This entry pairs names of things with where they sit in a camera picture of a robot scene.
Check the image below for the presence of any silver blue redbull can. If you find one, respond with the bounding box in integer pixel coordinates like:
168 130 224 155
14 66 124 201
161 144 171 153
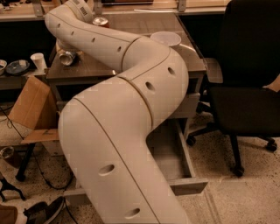
59 51 76 67

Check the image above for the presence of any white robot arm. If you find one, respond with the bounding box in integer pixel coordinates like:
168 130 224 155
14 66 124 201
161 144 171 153
45 0 191 224

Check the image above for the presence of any grey bottom drawer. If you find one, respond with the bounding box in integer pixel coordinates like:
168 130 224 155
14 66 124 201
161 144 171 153
59 119 207 196

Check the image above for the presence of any grey drawer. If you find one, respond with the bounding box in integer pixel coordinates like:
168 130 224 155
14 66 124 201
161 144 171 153
59 119 207 196
59 91 199 123

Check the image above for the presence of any grey middle drawer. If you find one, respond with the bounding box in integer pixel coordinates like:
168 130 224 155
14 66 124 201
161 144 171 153
59 91 199 123

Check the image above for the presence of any grey drawer cabinet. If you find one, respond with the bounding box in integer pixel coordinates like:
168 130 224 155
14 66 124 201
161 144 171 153
45 12 208 140

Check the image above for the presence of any orange soda can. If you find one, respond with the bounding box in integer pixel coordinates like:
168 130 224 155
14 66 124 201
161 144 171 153
93 17 109 28

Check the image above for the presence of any black office chair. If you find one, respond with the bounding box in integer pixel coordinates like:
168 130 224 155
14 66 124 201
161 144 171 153
186 0 280 177

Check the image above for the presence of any open cardboard box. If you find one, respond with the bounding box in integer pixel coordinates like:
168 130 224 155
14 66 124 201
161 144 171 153
9 76 63 156

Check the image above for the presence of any white paper cup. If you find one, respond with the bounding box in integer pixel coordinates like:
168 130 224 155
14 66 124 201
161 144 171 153
31 52 46 71

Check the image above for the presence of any dark round dish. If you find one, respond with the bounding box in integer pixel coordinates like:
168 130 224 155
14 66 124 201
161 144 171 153
5 59 30 76

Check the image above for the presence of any brown cup on floor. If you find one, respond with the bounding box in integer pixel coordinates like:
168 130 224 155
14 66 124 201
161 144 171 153
0 146 22 168

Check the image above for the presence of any black stand leg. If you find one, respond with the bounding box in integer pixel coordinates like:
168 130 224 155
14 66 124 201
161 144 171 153
16 143 35 182

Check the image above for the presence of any dark shoe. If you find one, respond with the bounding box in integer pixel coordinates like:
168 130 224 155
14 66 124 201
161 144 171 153
24 196 64 224

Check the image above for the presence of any white bowl at left edge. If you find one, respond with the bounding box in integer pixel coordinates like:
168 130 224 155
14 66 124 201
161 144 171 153
0 59 7 76

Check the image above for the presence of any black tripod foot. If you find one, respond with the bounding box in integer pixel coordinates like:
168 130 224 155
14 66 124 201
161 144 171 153
0 178 25 202

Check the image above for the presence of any black floor cable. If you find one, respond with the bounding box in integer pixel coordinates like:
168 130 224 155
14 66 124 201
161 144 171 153
0 106 78 224

